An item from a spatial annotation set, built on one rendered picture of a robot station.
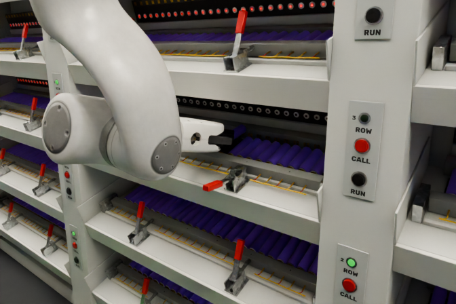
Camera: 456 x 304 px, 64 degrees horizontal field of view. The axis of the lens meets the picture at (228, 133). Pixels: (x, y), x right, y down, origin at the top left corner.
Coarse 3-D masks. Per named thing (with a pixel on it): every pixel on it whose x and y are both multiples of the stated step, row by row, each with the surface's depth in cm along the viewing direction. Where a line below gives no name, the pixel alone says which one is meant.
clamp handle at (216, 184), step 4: (232, 172) 59; (232, 176) 60; (216, 180) 57; (220, 180) 57; (224, 180) 58; (228, 180) 58; (208, 184) 55; (212, 184) 55; (216, 184) 55; (220, 184) 56; (204, 188) 54; (208, 188) 54; (212, 188) 55; (216, 188) 56
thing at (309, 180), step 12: (180, 156) 72; (192, 156) 70; (204, 156) 67; (216, 156) 66; (228, 156) 65; (228, 168) 64; (252, 168) 61; (264, 168) 60; (276, 168) 59; (288, 168) 58; (252, 180) 60; (288, 180) 58; (300, 180) 56; (312, 180) 55; (300, 192) 55
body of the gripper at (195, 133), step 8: (184, 120) 54; (192, 120) 56; (200, 120) 59; (184, 128) 53; (192, 128) 54; (200, 128) 55; (208, 128) 57; (216, 128) 58; (184, 136) 53; (192, 136) 55; (200, 136) 55; (208, 136) 57; (184, 144) 53; (192, 144) 56; (200, 144) 56; (208, 144) 58; (200, 152) 57; (208, 152) 58
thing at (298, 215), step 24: (240, 120) 77; (264, 120) 73; (288, 120) 70; (96, 168) 84; (192, 168) 68; (168, 192) 70; (192, 192) 65; (216, 192) 61; (240, 192) 59; (264, 192) 58; (288, 192) 57; (240, 216) 60; (264, 216) 56; (288, 216) 53; (312, 216) 51; (312, 240) 53
